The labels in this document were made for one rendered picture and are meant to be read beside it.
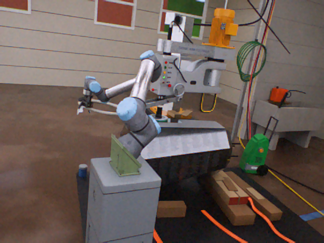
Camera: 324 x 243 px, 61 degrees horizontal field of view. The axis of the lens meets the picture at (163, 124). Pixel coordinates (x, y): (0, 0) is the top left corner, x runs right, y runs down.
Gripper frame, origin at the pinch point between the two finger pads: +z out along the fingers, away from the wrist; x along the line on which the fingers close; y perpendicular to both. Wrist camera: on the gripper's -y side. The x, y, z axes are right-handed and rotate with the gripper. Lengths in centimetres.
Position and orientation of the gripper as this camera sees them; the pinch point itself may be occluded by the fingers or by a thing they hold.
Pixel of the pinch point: (83, 114)
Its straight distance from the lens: 273.7
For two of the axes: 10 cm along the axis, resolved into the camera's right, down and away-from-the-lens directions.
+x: 5.6, -1.2, 8.2
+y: 8.0, 3.5, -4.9
